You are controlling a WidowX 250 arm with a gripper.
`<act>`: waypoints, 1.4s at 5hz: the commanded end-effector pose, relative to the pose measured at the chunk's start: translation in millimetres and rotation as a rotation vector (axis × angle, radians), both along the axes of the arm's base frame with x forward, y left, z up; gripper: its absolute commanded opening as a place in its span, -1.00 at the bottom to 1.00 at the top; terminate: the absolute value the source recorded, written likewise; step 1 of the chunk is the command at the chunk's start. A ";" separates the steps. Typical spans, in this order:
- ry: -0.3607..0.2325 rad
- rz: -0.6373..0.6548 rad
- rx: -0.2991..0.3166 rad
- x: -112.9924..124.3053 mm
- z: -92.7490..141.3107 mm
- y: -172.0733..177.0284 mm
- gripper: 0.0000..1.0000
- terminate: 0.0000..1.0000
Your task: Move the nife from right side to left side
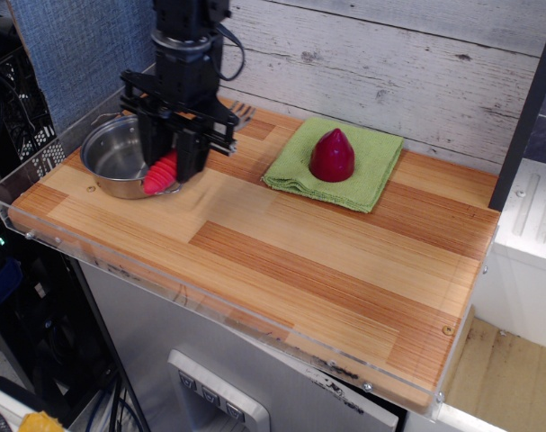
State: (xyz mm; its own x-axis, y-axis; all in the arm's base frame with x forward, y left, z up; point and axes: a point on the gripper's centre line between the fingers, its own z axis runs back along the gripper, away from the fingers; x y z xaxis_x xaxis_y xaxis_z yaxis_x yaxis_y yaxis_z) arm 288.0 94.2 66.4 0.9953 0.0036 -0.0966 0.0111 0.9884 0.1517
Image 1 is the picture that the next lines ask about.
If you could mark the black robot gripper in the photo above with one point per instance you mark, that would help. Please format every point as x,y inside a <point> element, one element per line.
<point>186,79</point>

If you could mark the red-handled metal fork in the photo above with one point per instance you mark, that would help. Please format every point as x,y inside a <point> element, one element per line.
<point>160,177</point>

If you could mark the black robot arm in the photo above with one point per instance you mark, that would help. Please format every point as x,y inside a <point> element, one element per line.
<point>180,18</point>

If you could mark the stainless steel pot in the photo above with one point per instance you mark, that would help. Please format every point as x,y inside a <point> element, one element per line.
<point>112,154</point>

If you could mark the blue fabric panel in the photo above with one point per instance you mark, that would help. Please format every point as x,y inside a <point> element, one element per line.
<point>78,50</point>

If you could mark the clear acrylic table guard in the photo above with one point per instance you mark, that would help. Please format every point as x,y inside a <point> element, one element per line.
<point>229,267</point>

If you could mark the black plastic crate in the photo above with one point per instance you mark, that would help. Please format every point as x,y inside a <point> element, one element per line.
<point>23,110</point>

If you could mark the dark red cone object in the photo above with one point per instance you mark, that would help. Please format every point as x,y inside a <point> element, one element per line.
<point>332,159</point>

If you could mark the green folded cloth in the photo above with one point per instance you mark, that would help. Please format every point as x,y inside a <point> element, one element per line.
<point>376,154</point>

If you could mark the white ribbed toy sink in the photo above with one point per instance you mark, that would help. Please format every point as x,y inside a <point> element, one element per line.
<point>510,292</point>

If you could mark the black vertical post right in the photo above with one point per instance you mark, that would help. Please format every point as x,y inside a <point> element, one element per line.
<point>519,142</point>

